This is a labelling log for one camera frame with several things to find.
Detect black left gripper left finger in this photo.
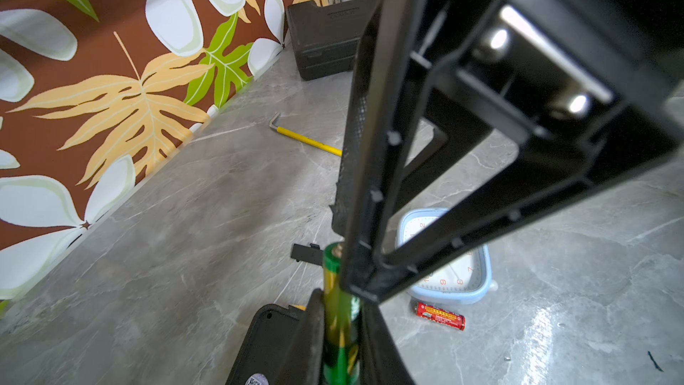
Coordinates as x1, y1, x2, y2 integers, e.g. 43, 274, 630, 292
274, 289, 325, 385

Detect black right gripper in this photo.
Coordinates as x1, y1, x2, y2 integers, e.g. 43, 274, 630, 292
379, 0, 683, 278

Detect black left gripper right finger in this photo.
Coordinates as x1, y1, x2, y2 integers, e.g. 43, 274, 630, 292
360, 302, 414, 385

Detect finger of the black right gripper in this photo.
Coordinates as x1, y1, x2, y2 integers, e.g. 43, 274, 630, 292
331, 0, 429, 302

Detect green AA battery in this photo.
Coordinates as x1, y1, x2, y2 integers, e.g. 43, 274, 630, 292
323, 242, 361, 384

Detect red AA battery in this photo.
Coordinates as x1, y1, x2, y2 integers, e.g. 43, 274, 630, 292
415, 301, 467, 331

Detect black battery cover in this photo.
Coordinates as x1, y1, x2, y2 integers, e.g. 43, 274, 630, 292
290, 243, 324, 267

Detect black plastic tool case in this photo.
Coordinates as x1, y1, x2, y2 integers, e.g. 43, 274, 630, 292
286, 0, 379, 81

